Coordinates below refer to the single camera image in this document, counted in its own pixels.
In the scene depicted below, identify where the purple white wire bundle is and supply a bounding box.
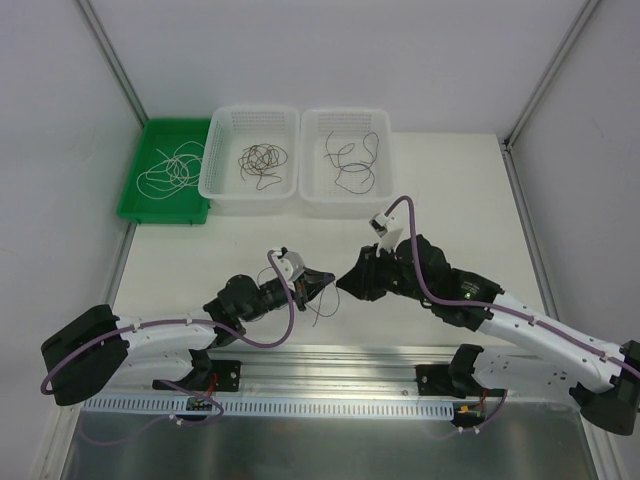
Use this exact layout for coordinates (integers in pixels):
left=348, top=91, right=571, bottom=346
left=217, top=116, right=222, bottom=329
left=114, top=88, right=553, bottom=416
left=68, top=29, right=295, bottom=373
left=255, top=267, right=342, bottom=329

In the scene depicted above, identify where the brown wire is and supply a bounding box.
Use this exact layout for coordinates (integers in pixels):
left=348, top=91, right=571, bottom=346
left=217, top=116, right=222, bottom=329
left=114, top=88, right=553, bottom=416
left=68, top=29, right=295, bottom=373
left=249, top=143, right=290, bottom=174
left=236, top=144, right=281, bottom=178

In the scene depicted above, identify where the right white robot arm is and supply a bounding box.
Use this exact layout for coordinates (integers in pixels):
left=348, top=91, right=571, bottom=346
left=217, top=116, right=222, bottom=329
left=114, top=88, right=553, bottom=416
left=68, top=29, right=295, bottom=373
left=337, top=237, right=639, bottom=436

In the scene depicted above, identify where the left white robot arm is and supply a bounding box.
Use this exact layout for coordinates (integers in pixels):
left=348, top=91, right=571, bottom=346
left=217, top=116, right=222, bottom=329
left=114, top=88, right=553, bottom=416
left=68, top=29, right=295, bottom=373
left=40, top=267, right=335, bottom=406

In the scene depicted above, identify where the right white plastic basket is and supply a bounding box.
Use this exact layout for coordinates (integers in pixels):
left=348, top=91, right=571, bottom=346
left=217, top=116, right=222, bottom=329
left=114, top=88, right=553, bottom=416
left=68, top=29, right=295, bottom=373
left=298, top=108, right=397, bottom=219

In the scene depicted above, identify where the white plastic basket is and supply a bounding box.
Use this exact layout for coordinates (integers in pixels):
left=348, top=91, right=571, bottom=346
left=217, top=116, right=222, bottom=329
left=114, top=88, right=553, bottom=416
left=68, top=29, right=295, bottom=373
left=197, top=105, right=300, bottom=214
left=298, top=108, right=397, bottom=219

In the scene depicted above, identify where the left white plastic basket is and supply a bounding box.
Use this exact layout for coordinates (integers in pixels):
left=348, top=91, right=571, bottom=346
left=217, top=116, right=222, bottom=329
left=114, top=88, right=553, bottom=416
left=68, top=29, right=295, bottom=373
left=197, top=105, right=300, bottom=214

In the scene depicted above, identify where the green plastic tray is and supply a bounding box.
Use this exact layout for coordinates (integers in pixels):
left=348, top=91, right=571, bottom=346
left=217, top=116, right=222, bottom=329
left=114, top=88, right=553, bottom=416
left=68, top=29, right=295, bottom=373
left=116, top=118, right=210, bottom=225

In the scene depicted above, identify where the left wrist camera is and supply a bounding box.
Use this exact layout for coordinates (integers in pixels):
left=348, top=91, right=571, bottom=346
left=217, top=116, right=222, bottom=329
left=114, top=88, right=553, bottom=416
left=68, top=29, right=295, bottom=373
left=272, top=248, right=305, bottom=282

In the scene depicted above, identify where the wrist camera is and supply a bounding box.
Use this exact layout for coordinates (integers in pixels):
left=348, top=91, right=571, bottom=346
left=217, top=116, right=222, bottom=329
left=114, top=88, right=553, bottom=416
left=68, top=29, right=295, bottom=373
left=369, top=212, right=403, bottom=256
left=272, top=248, right=305, bottom=282

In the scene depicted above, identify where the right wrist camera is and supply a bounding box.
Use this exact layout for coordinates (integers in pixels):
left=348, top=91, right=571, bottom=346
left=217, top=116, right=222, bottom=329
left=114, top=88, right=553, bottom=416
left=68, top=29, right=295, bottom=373
left=369, top=212, right=403, bottom=256

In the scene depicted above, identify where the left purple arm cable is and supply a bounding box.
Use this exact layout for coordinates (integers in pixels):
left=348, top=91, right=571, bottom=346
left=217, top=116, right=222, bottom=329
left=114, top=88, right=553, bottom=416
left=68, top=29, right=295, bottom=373
left=40, top=249, right=297, bottom=397

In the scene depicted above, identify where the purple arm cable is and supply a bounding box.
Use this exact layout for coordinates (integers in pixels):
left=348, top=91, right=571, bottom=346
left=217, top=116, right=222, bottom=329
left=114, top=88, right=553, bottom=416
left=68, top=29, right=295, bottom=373
left=40, top=249, right=297, bottom=397
left=384, top=197, right=640, bottom=376

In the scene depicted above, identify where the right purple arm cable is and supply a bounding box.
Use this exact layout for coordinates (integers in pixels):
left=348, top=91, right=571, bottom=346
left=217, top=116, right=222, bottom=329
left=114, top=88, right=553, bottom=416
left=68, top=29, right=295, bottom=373
left=384, top=197, right=640, bottom=376

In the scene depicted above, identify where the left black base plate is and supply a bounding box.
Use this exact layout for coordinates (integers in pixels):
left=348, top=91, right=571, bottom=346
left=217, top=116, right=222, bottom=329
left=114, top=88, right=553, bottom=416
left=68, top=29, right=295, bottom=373
left=171, top=357, right=242, bottom=393

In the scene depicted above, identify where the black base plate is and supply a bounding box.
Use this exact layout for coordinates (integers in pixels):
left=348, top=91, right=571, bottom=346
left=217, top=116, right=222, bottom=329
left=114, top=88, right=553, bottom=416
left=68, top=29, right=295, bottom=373
left=171, top=357, right=242, bottom=393
left=414, top=364, right=464, bottom=398

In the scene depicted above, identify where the aluminium mounting rail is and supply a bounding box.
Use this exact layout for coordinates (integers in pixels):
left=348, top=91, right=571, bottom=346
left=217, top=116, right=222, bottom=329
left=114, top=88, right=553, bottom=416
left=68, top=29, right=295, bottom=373
left=97, top=345, right=454, bottom=398

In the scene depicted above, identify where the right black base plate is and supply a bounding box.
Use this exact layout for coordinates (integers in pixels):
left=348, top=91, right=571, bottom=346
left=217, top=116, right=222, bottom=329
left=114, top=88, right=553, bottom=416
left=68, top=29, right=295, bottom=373
left=414, top=364, right=464, bottom=398

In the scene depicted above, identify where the white slotted cable duct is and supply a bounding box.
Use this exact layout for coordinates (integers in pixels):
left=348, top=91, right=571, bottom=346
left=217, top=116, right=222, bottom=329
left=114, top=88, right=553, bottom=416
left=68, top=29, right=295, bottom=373
left=83, top=394, right=454, bottom=421

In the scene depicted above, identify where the left aluminium frame post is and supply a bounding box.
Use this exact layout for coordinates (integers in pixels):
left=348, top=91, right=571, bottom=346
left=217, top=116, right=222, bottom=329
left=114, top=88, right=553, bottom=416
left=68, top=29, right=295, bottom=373
left=73, top=0, right=149, bottom=128

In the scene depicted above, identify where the aluminium frame post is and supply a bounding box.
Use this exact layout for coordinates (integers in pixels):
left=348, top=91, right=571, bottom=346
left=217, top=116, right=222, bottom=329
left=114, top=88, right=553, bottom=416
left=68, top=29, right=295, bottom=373
left=73, top=0, right=149, bottom=128
left=504, top=0, right=602, bottom=152

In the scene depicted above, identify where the right aluminium frame post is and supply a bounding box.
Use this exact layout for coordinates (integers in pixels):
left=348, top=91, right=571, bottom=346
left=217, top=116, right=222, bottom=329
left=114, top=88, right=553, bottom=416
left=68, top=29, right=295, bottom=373
left=504, top=0, right=602, bottom=152

